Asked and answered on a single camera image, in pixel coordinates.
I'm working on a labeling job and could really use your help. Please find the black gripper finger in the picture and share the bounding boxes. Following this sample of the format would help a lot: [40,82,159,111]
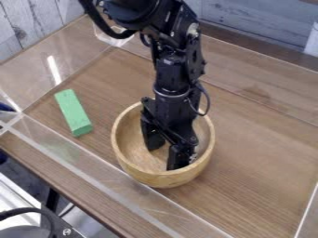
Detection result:
[140,116,165,151]
[167,142,197,170]

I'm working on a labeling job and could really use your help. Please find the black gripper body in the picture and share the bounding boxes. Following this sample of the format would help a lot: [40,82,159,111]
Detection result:
[141,86,201,144]

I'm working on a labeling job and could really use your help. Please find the brown wooden bowl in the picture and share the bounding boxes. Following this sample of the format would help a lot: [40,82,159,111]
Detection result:
[111,102,216,189]

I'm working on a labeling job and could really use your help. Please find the green rectangular block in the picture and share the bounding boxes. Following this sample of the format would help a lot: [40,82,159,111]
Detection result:
[54,89,93,137]

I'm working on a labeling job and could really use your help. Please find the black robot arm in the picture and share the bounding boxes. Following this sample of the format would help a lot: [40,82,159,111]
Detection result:
[78,0,208,170]

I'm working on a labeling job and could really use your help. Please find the clear acrylic enclosure wall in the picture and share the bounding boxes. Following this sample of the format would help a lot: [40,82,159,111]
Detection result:
[0,18,318,238]

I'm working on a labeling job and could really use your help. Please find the black metal bracket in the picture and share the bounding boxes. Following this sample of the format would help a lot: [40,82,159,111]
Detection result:
[40,207,85,238]

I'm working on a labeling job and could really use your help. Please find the black cable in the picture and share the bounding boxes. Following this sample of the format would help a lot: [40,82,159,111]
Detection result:
[0,206,57,238]

